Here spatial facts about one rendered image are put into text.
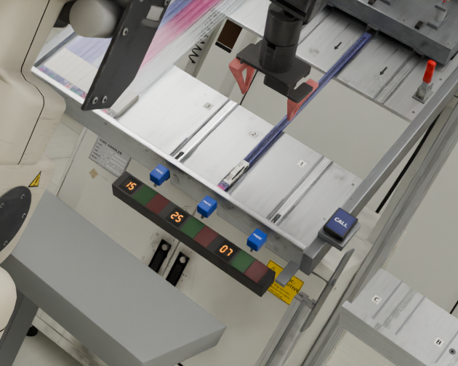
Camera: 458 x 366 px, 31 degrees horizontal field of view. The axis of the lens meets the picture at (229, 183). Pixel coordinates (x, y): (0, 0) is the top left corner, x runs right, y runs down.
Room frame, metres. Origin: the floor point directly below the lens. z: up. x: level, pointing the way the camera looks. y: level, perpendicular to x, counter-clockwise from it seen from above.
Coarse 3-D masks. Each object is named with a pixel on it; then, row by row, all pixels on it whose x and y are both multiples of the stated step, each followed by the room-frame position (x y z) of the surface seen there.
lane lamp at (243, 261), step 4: (240, 252) 1.34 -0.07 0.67; (244, 252) 1.34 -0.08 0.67; (236, 256) 1.34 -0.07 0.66; (240, 256) 1.34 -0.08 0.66; (244, 256) 1.34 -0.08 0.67; (248, 256) 1.34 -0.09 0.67; (236, 260) 1.33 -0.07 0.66; (240, 260) 1.33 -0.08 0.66; (244, 260) 1.33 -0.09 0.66; (248, 260) 1.33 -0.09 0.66; (252, 260) 1.34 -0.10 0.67; (232, 264) 1.32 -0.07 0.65; (236, 264) 1.32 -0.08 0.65; (240, 264) 1.33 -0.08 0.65; (244, 264) 1.33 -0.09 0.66; (248, 264) 1.33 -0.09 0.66; (236, 268) 1.32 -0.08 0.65; (240, 268) 1.32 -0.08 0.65; (244, 268) 1.32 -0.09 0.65
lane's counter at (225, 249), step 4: (224, 240) 1.36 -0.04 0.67; (224, 244) 1.35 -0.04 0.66; (228, 244) 1.35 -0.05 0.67; (220, 248) 1.34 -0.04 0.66; (224, 248) 1.34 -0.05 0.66; (228, 248) 1.35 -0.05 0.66; (232, 248) 1.35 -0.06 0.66; (236, 248) 1.35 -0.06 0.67; (216, 252) 1.34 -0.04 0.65; (220, 252) 1.34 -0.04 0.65; (224, 252) 1.34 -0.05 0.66; (228, 252) 1.34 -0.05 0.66; (232, 252) 1.34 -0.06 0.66; (220, 256) 1.33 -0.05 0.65; (224, 256) 1.33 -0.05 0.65; (228, 256) 1.33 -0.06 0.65; (228, 260) 1.33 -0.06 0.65
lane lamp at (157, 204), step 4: (156, 196) 1.40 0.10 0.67; (160, 196) 1.41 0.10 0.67; (152, 200) 1.40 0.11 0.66; (156, 200) 1.40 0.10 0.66; (160, 200) 1.40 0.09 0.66; (164, 200) 1.40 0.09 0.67; (168, 200) 1.40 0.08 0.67; (148, 204) 1.39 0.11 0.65; (152, 204) 1.39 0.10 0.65; (156, 204) 1.39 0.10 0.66; (160, 204) 1.39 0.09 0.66; (164, 204) 1.39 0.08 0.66; (148, 208) 1.38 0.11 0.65; (152, 208) 1.38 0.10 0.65; (156, 208) 1.39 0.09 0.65; (160, 208) 1.39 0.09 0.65; (156, 212) 1.38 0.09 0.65
